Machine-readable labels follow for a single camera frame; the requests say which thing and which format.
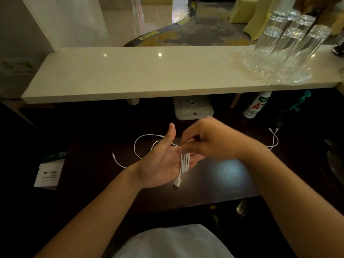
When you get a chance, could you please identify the round metal dish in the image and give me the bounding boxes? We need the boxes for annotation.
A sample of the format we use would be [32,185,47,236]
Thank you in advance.
[326,139,344,186]

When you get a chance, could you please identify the person's left hand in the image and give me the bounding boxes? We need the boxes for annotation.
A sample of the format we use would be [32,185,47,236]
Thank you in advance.
[125,122,206,190]

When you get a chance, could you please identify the person's left forearm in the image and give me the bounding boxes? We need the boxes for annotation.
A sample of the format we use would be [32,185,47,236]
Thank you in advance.
[35,168,143,258]

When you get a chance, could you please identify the pale wall sticker green print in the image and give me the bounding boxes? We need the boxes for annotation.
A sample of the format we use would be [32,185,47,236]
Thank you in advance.
[0,59,37,76]

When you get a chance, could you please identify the white socket box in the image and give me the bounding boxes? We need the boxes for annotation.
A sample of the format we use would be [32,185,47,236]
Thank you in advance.
[173,96,215,121]

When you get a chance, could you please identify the clear sign stand black base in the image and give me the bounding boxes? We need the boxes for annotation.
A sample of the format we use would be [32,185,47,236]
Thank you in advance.
[332,34,344,57]

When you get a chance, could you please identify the white bottle red green label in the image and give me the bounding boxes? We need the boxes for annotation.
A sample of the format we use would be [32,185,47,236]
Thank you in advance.
[243,91,272,119]

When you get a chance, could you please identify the person's right forearm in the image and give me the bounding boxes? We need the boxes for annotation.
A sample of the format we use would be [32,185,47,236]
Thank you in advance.
[240,141,344,258]

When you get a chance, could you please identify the black post with yellow label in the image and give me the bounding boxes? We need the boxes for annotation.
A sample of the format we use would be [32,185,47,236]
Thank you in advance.
[187,0,197,19]

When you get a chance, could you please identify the light wooden stick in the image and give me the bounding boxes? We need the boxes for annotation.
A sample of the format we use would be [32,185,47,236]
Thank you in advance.
[230,93,242,109]

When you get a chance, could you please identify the white charging cable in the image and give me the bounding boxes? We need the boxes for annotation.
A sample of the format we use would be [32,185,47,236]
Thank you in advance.
[111,128,279,169]
[133,128,279,160]
[172,152,192,192]

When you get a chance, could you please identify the clear glass tray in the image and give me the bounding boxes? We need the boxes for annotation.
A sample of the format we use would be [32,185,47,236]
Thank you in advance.
[240,45,313,86]

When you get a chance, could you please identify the group of upturned clear glasses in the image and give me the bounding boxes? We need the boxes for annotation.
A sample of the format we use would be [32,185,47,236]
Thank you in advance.
[254,10,333,76]

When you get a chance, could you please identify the yellow covered chair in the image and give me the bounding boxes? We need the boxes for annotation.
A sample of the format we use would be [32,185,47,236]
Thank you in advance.
[229,0,258,24]
[243,0,277,40]

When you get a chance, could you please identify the teal plastic bottle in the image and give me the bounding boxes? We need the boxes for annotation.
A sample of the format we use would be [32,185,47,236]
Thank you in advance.
[289,90,312,112]

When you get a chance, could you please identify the person's white shirt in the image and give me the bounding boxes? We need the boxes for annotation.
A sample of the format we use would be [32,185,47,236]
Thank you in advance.
[111,224,235,258]

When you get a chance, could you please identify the cream stone counter ledge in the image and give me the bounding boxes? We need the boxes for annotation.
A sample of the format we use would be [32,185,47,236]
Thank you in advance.
[21,45,344,105]

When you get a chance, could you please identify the person's right hand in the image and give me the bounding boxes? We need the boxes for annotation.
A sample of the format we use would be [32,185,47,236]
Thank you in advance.
[179,116,256,163]

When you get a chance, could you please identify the white and green paper box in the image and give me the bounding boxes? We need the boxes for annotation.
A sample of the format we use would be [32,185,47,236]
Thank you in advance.
[33,150,68,191]

